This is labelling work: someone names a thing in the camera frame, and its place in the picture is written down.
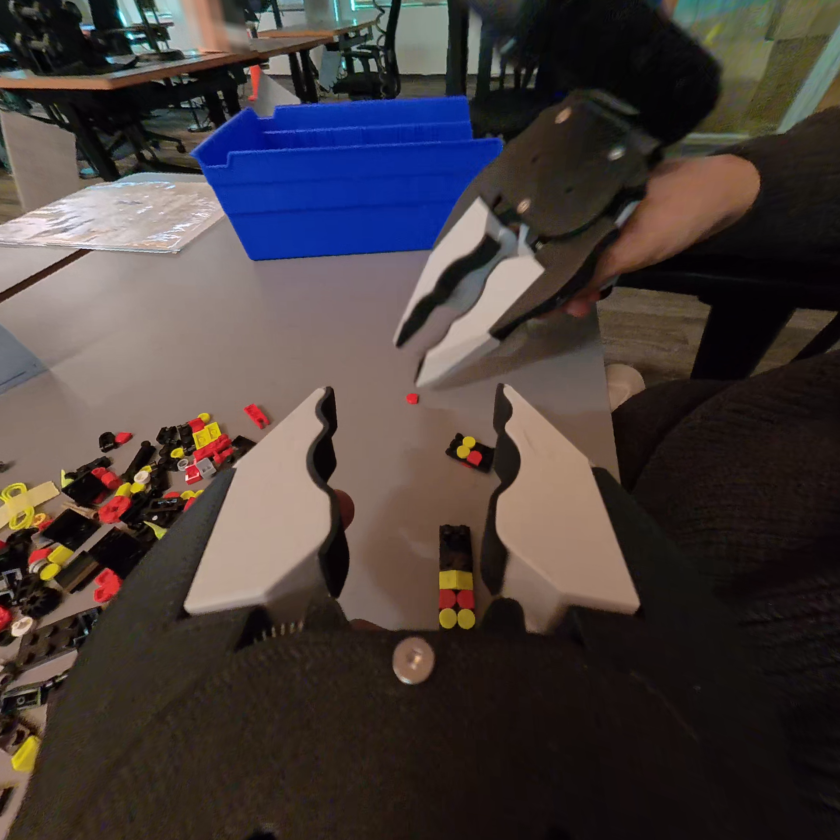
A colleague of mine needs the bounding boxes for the grey flat pad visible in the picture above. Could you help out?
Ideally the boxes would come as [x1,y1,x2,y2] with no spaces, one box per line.
[0,323,49,396]

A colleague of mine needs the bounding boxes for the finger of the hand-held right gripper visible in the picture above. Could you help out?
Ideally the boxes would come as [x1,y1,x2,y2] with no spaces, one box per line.
[413,252,547,391]
[392,196,506,350]

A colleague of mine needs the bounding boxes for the person's right forearm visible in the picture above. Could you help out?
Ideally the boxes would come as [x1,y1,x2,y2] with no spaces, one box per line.
[718,107,840,280]

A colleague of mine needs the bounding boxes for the white shoe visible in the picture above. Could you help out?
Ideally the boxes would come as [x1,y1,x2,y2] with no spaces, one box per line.
[604,363,648,412]

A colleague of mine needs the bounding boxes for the small black lego plate assembly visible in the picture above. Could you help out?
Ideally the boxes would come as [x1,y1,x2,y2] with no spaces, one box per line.
[445,432,497,475]

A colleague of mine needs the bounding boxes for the pile of loose lego pieces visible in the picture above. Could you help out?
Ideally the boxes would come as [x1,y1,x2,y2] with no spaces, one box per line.
[0,410,258,795]

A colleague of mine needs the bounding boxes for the black chair frame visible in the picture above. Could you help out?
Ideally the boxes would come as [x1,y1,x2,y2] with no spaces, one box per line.
[616,249,840,383]

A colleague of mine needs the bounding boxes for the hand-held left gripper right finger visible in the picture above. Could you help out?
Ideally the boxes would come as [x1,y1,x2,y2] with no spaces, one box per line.
[481,383,642,635]

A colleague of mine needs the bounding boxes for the long black lego assembly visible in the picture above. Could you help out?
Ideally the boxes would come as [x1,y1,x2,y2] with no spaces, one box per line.
[437,523,480,632]

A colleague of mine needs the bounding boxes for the person's right hand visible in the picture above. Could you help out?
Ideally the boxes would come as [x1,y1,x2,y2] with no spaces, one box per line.
[563,153,763,320]

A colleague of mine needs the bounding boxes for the blue plastic bin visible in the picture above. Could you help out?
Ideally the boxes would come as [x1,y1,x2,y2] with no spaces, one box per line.
[192,96,505,263]

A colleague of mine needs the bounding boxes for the wooden office desk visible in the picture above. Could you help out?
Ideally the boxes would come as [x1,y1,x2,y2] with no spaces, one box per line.
[0,31,342,93]

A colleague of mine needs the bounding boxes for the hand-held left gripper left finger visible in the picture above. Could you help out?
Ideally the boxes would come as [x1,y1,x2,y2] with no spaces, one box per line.
[182,386,353,619]

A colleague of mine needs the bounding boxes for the grey sheet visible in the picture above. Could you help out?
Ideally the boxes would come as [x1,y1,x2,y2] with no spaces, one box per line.
[251,67,301,120]

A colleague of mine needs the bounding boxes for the clear plastic bag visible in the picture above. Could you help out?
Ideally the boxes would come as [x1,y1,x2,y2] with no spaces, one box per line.
[0,180,225,255]

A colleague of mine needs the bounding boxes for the grey desk side panel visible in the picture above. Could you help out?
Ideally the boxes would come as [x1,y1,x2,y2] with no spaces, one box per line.
[0,108,84,212]

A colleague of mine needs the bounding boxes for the black office chair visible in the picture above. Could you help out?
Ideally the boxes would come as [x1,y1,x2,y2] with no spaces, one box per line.
[330,0,405,101]

